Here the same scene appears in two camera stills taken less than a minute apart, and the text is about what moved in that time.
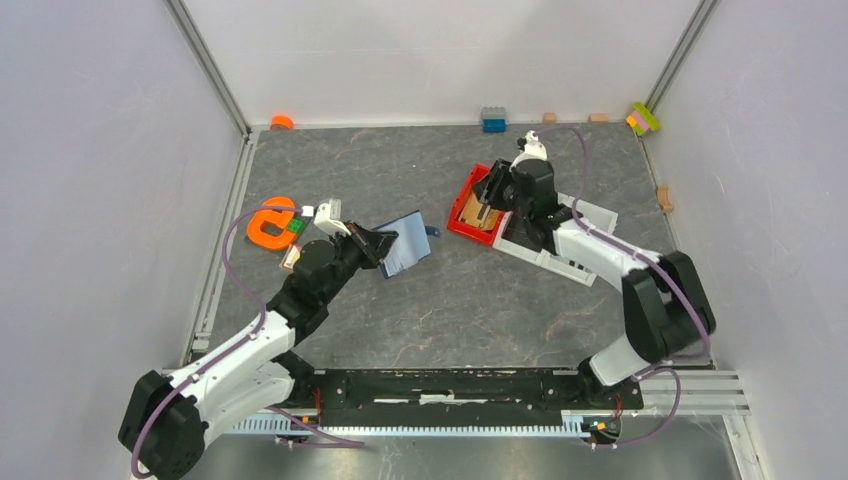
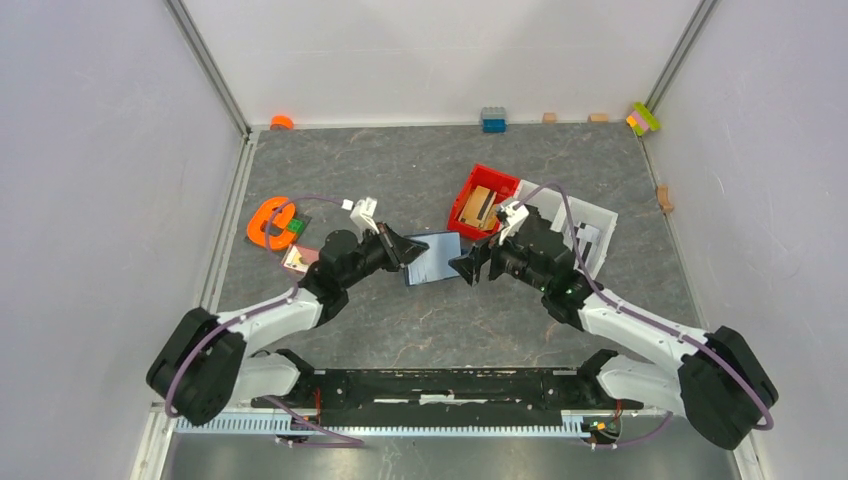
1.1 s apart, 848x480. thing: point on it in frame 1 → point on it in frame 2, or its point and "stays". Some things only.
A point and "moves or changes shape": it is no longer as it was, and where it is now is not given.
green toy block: (296, 225) stays
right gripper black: (491, 189) → (468, 265)
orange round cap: (281, 122) stays
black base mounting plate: (466, 397) stays
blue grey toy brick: (494, 120) stays
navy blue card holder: (410, 246) moves or changes shape
